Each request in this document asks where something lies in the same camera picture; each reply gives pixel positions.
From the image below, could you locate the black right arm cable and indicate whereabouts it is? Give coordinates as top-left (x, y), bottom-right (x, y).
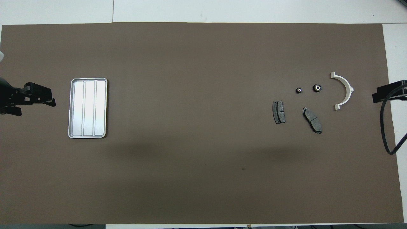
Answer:
top-left (381, 86), bottom-right (407, 155)

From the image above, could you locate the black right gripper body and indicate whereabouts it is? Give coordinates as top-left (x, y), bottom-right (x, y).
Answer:
top-left (396, 80), bottom-right (407, 101)

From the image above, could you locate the long dark brake pad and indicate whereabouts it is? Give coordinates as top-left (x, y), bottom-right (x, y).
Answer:
top-left (302, 107), bottom-right (322, 134)

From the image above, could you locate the brown table mat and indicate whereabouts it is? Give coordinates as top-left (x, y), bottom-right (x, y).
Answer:
top-left (0, 22), bottom-right (404, 225)

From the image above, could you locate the silver metal tray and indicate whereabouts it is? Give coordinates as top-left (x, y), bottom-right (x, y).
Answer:
top-left (68, 78), bottom-right (108, 139)

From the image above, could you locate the short dark brake pad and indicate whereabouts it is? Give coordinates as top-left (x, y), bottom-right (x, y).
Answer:
top-left (272, 101), bottom-right (286, 124)

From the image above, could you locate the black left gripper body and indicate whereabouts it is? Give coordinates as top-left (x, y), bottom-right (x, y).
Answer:
top-left (0, 78), bottom-right (26, 108)

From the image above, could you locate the white semicircular plastic bracket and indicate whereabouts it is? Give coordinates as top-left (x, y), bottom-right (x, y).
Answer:
top-left (330, 72), bottom-right (354, 111)

